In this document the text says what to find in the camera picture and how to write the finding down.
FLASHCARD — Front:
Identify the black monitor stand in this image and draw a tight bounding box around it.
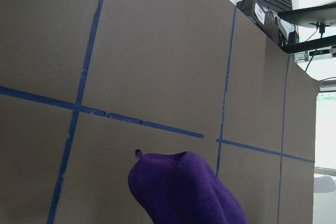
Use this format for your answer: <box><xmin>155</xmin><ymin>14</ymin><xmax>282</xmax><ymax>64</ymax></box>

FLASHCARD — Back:
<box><xmin>278</xmin><ymin>3</ymin><xmax>335</xmax><ymax>54</ymax></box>

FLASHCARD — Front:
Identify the purple towel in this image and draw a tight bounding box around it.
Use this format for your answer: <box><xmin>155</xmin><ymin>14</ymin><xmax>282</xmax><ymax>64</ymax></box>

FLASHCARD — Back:
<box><xmin>128</xmin><ymin>149</ymin><xmax>248</xmax><ymax>223</ymax></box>

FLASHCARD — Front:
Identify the black box with label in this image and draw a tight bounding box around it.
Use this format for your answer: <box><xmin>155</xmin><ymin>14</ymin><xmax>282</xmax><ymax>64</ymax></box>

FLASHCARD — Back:
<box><xmin>236</xmin><ymin>0</ymin><xmax>288</xmax><ymax>47</ymax></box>

